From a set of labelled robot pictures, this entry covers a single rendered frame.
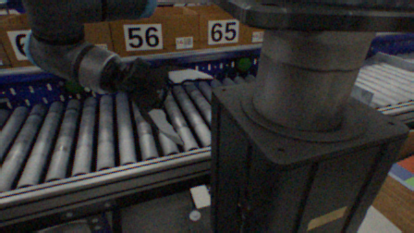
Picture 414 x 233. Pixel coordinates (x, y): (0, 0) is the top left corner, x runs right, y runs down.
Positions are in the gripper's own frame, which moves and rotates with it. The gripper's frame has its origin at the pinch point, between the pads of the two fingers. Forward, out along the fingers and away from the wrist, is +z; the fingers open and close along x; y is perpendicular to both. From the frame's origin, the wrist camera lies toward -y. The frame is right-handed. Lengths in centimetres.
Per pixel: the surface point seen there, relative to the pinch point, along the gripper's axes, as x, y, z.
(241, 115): 3.5, -19.1, 6.0
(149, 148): 10.1, 29.6, -11.8
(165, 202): 34, 111, -4
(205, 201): 16.6, 14.2, 8.9
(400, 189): -1.6, 2.1, 43.9
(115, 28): -30, 46, -50
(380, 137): 1.1, -23.1, 19.7
